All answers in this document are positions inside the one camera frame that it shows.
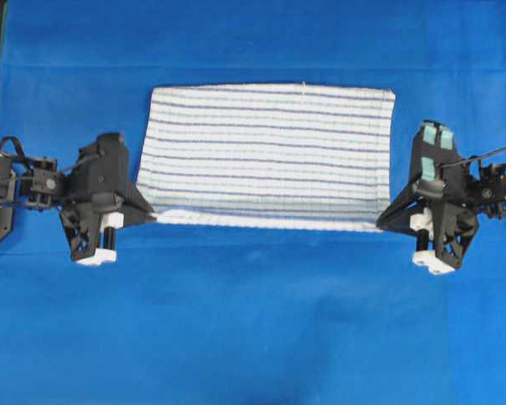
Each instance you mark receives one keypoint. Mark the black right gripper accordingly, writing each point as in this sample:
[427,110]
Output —
[435,204]

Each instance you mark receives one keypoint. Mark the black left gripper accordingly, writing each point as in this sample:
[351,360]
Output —
[101,180]

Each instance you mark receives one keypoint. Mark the white blue-striped towel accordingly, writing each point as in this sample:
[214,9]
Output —
[276,156]

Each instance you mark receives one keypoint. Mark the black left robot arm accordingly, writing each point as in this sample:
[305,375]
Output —
[36,184]

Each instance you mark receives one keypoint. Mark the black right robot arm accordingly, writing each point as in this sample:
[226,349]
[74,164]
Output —
[487,189]

